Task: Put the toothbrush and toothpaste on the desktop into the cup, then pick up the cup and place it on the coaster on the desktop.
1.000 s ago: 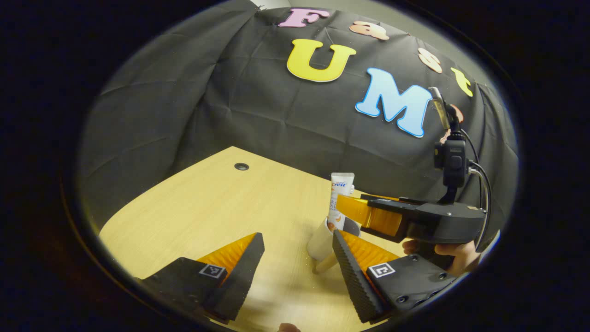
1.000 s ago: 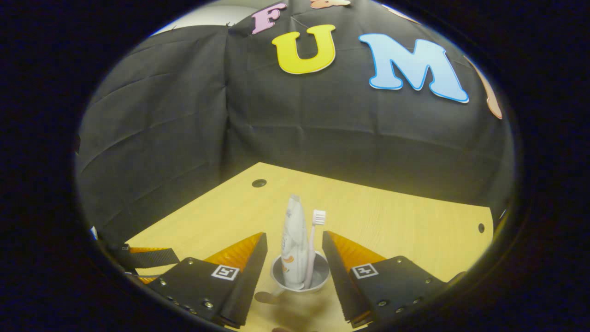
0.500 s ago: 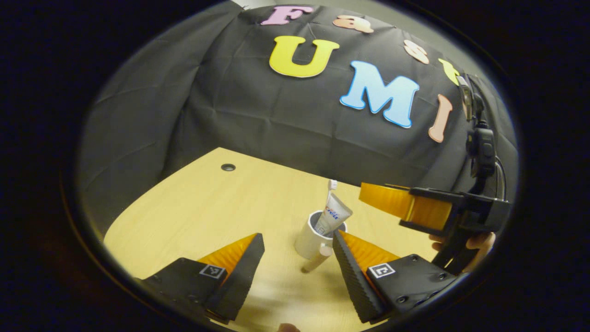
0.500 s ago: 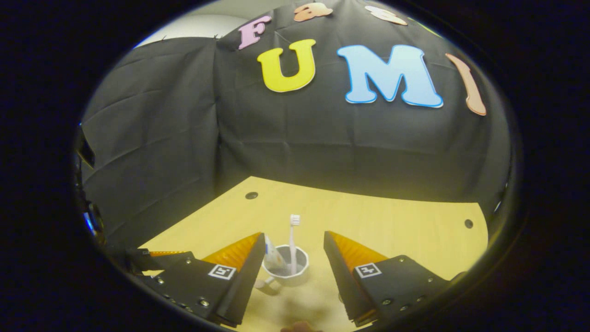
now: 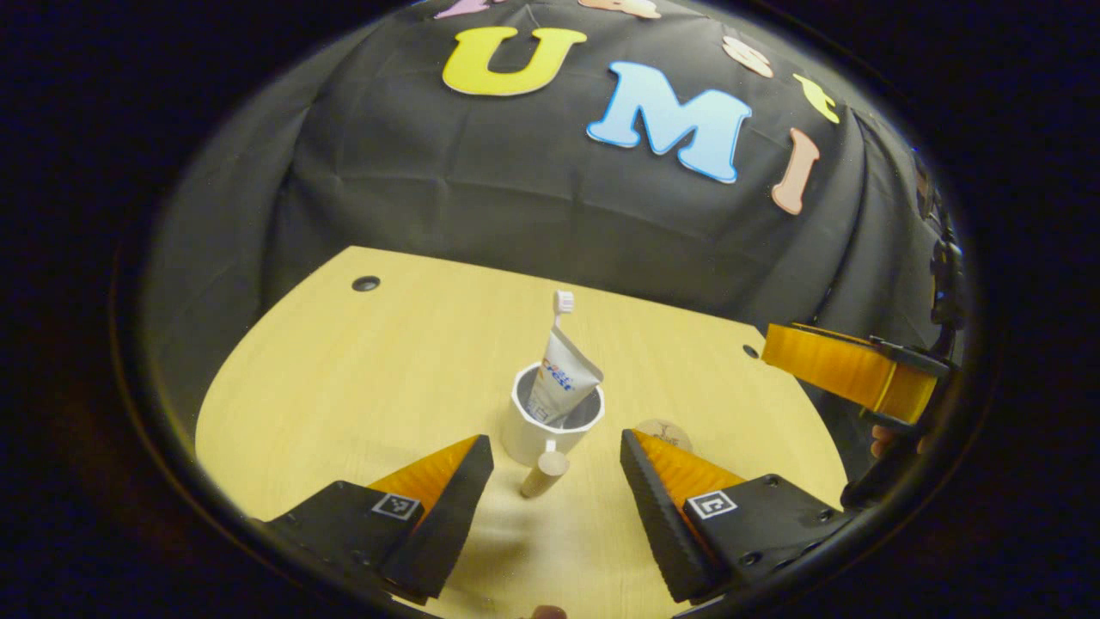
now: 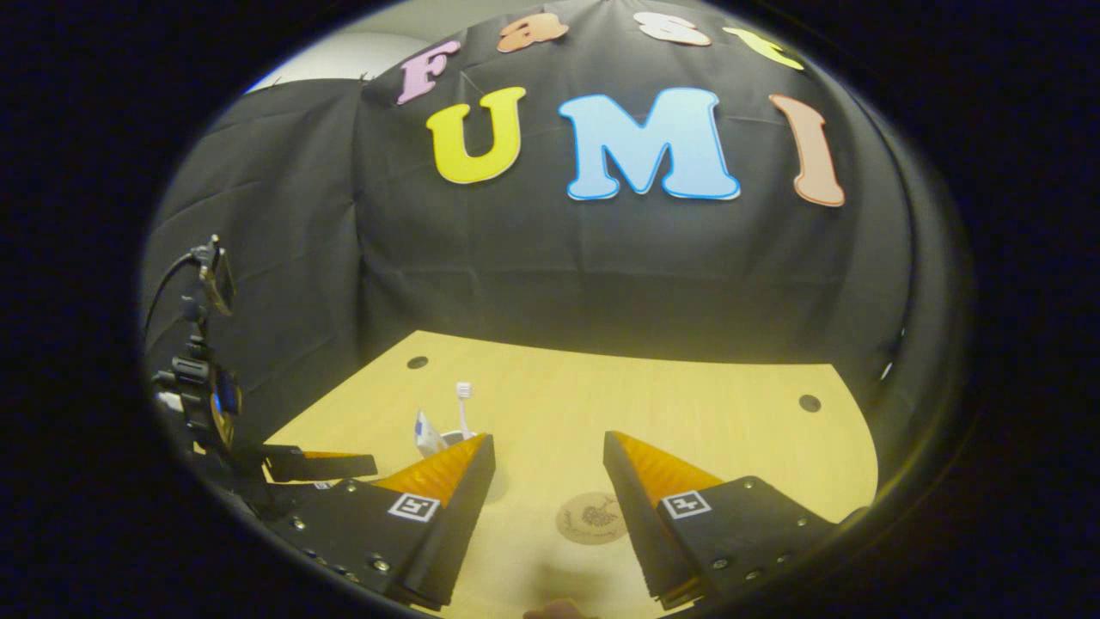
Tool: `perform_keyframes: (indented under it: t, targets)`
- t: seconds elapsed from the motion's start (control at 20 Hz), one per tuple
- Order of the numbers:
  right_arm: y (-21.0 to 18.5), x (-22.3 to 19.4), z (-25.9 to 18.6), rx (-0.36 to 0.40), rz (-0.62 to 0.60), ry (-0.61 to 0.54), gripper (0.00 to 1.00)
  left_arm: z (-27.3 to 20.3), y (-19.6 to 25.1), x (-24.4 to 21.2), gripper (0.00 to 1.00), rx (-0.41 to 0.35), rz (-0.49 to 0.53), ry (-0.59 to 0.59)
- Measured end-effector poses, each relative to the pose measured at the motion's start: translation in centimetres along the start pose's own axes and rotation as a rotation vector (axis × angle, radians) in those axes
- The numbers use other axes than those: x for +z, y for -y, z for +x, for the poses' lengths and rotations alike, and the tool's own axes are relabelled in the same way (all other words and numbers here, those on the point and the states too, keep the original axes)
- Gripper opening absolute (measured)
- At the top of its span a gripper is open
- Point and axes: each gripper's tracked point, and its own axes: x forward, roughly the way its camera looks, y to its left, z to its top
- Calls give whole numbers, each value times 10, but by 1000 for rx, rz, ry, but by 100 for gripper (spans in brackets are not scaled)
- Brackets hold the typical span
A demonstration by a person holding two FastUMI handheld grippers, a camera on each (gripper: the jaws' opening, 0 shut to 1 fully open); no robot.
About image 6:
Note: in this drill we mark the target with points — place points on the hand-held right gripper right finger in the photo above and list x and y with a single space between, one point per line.
636 516

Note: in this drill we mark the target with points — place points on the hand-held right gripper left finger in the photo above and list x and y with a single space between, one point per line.
460 516

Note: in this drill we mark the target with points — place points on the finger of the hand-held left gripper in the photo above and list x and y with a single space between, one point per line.
318 467

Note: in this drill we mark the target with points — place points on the round wooden coaster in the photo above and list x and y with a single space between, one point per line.
593 516

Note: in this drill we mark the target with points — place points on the white toothpaste tube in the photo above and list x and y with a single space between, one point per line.
427 434

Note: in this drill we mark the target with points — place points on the pale pink toothbrush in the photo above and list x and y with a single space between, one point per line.
464 391

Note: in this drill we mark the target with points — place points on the light wooden desktop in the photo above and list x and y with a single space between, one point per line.
687 404

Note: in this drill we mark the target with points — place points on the black backdrop cloth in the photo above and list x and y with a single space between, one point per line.
516 258

